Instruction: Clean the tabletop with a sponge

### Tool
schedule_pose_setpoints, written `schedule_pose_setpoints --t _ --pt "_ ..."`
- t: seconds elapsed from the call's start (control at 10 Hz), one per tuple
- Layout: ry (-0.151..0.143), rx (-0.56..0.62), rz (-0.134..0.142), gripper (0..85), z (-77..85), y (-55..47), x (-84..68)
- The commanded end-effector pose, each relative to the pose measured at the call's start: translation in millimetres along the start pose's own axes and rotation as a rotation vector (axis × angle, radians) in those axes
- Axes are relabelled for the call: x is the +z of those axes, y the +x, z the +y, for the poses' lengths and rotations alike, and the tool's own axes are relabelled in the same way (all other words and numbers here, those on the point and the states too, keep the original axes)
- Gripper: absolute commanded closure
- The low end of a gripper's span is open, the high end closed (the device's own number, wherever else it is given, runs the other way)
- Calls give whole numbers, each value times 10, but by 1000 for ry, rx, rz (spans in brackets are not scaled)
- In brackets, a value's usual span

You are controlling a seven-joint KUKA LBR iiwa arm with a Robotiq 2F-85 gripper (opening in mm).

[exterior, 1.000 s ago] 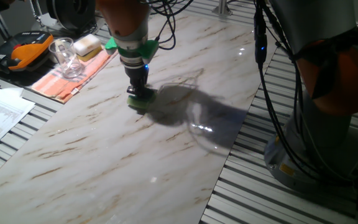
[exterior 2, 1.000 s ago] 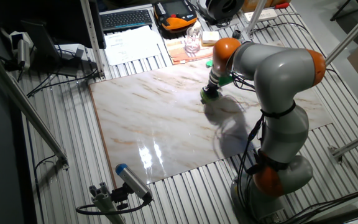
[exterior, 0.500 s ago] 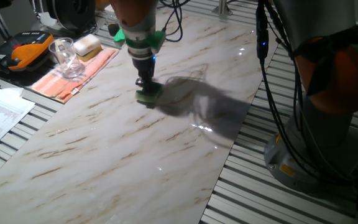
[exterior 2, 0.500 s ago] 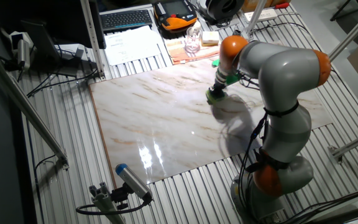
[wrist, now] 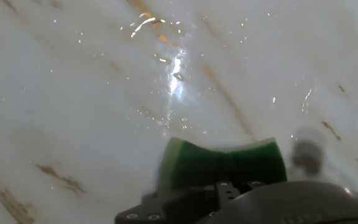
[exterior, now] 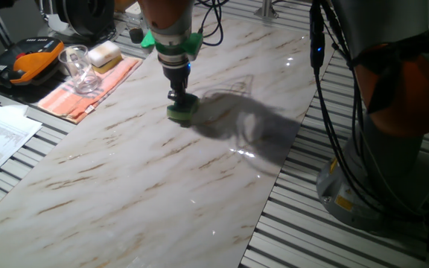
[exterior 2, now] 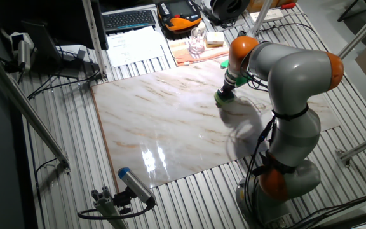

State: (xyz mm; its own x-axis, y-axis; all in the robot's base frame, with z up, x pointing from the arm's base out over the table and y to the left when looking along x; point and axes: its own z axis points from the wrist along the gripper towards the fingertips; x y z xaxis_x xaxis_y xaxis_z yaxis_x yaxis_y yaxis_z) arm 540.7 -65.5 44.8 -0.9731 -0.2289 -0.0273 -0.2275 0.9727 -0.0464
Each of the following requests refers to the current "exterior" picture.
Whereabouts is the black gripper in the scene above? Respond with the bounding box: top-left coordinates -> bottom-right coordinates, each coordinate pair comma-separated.
162,63 -> 192,107

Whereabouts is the green sponge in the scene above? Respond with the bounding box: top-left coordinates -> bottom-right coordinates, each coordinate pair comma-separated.
166,92 -> 200,122

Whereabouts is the white yellow sponge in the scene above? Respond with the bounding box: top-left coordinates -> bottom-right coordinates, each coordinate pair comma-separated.
87,39 -> 123,74

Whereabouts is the small black device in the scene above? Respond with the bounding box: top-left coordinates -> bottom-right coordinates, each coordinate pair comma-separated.
129,28 -> 145,45

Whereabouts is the clear glass beaker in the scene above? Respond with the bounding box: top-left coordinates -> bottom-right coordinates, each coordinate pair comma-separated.
57,45 -> 101,95

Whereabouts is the brown cardboard box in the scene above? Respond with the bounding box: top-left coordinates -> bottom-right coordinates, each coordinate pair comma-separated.
114,0 -> 137,12

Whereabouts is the orange striped cloth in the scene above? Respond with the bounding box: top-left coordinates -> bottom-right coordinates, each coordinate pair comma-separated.
37,55 -> 144,125

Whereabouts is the orange black teach pendant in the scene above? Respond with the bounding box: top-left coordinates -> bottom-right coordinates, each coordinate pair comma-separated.
0,36 -> 66,89

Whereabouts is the blank white paper sheet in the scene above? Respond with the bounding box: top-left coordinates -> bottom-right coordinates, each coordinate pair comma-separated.
0,103 -> 30,117

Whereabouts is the thin silver tripod leg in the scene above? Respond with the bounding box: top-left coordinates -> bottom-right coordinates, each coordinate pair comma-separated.
35,0 -> 51,23

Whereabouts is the black wrist cable bundle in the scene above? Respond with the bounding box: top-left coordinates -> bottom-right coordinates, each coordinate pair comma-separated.
195,0 -> 225,48

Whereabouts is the black cable with inline connector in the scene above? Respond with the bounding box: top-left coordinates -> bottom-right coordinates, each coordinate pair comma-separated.
308,0 -> 429,224

